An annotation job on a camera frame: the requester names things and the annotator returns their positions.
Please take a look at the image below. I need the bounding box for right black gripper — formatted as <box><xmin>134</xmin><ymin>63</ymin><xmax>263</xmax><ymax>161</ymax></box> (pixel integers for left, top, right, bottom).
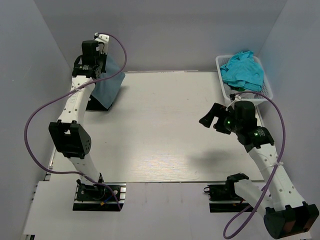
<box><xmin>199</xmin><ymin>102</ymin><xmax>242</xmax><ymax>135</ymax></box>

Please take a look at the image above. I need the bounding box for grey-blue t-shirt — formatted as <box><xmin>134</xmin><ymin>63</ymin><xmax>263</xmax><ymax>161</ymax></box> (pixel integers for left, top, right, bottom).
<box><xmin>91</xmin><ymin>55</ymin><xmax>125</xmax><ymax>109</ymax></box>

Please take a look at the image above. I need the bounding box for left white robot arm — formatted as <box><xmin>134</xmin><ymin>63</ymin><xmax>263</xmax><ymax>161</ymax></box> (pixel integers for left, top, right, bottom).
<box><xmin>48</xmin><ymin>33</ymin><xmax>110</xmax><ymax>200</ymax></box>

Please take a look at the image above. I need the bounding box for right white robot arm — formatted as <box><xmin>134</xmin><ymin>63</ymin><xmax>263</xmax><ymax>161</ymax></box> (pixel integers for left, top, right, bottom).
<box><xmin>199</xmin><ymin>94</ymin><xmax>320</xmax><ymax>240</ymax></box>

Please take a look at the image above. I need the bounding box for grey t-shirt in basket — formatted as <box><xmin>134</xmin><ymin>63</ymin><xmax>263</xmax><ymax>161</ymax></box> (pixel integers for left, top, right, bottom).
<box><xmin>223</xmin><ymin>84</ymin><xmax>255</xmax><ymax>99</ymax></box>

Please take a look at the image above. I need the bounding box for green item in basket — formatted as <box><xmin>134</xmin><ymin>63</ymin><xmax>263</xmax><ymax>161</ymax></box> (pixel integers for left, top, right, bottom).
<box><xmin>230</xmin><ymin>86</ymin><xmax>246</xmax><ymax>92</ymax></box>

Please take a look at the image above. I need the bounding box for folded black t-shirt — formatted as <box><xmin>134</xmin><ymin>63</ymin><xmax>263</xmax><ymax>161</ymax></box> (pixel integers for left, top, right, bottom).
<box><xmin>86</xmin><ymin>95</ymin><xmax>109</xmax><ymax>112</ymax></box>

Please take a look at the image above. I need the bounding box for turquoise t-shirt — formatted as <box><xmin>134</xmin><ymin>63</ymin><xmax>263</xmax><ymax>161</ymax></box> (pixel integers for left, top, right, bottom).
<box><xmin>219</xmin><ymin>50</ymin><xmax>264</xmax><ymax>92</ymax></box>

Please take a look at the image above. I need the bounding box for white plastic laundry basket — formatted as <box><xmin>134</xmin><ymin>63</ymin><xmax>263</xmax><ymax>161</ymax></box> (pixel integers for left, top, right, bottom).
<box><xmin>215</xmin><ymin>55</ymin><xmax>273</xmax><ymax>106</ymax></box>

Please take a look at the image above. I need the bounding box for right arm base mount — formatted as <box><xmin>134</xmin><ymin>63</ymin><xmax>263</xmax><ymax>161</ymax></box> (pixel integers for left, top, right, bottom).
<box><xmin>203</xmin><ymin>184</ymin><xmax>253</xmax><ymax>213</ymax></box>

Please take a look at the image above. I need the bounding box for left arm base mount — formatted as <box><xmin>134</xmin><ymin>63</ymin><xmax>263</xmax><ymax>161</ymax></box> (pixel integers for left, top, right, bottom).
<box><xmin>72</xmin><ymin>179</ymin><xmax>127</xmax><ymax>212</ymax></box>

